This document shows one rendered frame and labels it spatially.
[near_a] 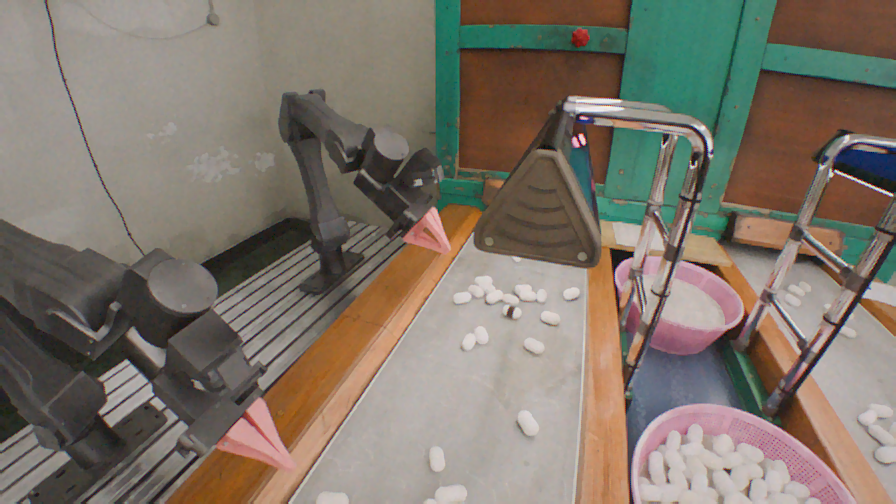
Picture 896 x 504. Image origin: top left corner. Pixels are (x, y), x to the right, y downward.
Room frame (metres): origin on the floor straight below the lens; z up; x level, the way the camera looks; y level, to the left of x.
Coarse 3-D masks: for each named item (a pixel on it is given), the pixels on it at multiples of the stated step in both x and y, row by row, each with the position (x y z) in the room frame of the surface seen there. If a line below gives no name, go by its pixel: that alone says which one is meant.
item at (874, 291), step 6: (870, 288) 0.51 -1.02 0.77; (876, 288) 0.51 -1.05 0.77; (882, 288) 0.51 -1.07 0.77; (888, 288) 0.51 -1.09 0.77; (894, 288) 0.51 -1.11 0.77; (864, 294) 0.49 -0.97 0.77; (870, 294) 0.49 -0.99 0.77; (876, 294) 0.49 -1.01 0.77; (882, 294) 0.49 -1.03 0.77; (888, 294) 0.49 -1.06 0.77; (894, 294) 0.49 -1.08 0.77; (876, 300) 0.47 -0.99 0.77; (882, 300) 0.47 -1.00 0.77; (888, 300) 0.47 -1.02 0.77; (894, 300) 0.46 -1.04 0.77
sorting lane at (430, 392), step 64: (448, 320) 0.50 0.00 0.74; (512, 320) 0.49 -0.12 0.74; (576, 320) 0.49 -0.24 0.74; (384, 384) 0.34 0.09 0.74; (448, 384) 0.35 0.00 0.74; (512, 384) 0.34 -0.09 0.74; (576, 384) 0.34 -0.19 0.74; (384, 448) 0.24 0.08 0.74; (448, 448) 0.24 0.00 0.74; (512, 448) 0.24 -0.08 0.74; (576, 448) 0.23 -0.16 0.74
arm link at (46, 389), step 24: (0, 312) 0.23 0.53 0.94; (0, 336) 0.21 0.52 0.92; (24, 336) 0.23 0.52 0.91; (0, 360) 0.19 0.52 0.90; (24, 360) 0.21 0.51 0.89; (48, 360) 0.23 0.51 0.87; (0, 384) 0.19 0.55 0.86; (24, 384) 0.19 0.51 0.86; (48, 384) 0.21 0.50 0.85; (72, 384) 0.23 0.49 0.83; (24, 408) 0.18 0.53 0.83; (48, 408) 0.19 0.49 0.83; (72, 408) 0.21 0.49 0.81; (96, 408) 0.23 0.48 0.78; (72, 432) 0.19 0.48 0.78
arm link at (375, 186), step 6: (360, 168) 0.57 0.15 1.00; (360, 174) 0.57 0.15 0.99; (366, 174) 0.57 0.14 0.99; (354, 180) 0.57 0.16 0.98; (360, 180) 0.57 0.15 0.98; (366, 180) 0.56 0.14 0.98; (372, 180) 0.56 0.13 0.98; (378, 180) 0.57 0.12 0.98; (390, 180) 0.57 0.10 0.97; (360, 186) 0.57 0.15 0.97; (366, 186) 0.56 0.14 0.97; (372, 186) 0.56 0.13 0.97; (378, 186) 0.56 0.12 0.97; (384, 186) 0.57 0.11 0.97; (366, 192) 0.57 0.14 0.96; (372, 192) 0.56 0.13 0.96; (378, 192) 0.56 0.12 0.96; (372, 198) 0.56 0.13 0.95
